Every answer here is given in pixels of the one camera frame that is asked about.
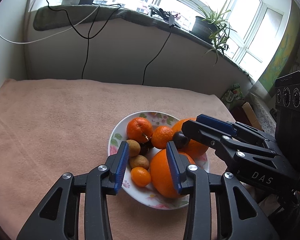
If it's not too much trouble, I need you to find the dark green sill mat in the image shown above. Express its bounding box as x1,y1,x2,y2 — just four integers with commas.
27,5,250,85

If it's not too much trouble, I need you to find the large front orange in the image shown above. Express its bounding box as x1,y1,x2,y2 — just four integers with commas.
149,149,183,199

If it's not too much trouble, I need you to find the mandarin on plate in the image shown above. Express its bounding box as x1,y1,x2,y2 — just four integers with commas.
126,117,153,144

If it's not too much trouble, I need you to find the dark purple plum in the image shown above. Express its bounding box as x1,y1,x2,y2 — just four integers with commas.
172,131,190,150

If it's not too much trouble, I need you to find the black cable left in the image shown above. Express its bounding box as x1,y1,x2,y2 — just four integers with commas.
46,0,122,80

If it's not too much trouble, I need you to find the black device on sill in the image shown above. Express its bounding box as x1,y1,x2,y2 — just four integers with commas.
148,4,181,28

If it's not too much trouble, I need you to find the white cable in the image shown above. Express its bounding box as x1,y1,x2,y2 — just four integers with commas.
0,0,101,45

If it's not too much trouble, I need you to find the mandarin orange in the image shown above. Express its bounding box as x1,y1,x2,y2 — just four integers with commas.
151,126,174,150

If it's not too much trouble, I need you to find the brown kiwi on plate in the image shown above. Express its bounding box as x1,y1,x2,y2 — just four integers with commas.
126,139,141,157

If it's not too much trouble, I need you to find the black cable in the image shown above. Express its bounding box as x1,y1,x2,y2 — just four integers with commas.
46,0,122,80
142,15,176,86

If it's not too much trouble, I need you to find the brown kiwi fruit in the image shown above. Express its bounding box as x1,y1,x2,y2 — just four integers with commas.
129,155,149,170

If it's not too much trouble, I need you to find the black cable right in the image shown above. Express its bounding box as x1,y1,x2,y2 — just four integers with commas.
142,15,176,86

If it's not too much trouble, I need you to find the pink towel cloth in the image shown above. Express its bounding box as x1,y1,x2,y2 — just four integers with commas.
0,80,233,239

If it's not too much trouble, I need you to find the small kumquat orange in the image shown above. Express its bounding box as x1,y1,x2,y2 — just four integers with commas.
130,167,152,187

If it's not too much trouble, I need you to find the cardboard box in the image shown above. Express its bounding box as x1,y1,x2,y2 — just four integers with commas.
241,102,263,131

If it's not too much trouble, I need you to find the potted spider plant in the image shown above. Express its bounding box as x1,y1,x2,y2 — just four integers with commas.
183,0,235,64

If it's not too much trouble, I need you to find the green snack bag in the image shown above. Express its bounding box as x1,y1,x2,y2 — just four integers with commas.
221,83,243,104

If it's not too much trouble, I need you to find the white floral plate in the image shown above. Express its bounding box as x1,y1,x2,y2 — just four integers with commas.
108,110,210,210

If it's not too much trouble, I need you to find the large orange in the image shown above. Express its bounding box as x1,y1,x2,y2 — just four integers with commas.
149,149,183,199
172,118,209,160

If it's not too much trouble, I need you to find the dark plum on plate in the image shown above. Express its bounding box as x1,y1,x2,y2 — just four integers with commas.
139,140,154,155

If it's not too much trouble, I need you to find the large rear orange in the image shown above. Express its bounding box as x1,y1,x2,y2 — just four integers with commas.
172,118,209,160

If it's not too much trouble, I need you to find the black camera box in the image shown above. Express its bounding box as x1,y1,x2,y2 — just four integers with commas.
275,70,300,152

